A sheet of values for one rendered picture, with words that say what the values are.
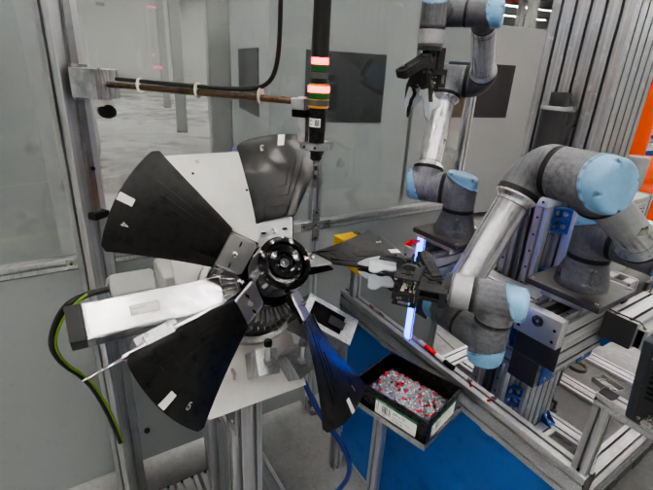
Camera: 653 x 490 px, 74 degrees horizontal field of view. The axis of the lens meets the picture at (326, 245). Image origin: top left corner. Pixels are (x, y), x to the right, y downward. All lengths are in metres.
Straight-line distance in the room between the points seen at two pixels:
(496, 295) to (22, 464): 1.72
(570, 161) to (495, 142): 4.51
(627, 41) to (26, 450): 2.34
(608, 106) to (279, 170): 1.02
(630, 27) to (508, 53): 3.88
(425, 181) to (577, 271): 0.60
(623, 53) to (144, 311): 1.45
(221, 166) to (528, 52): 4.69
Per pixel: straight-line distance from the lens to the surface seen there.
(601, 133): 1.61
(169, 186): 0.94
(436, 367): 1.30
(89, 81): 1.27
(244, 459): 1.41
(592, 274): 1.47
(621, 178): 1.03
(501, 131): 5.56
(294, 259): 0.93
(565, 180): 1.02
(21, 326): 1.72
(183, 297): 1.02
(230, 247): 0.96
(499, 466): 1.30
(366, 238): 1.17
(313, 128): 0.92
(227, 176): 1.29
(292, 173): 1.05
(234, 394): 1.14
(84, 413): 1.94
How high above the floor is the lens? 1.61
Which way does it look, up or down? 22 degrees down
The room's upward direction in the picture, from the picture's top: 3 degrees clockwise
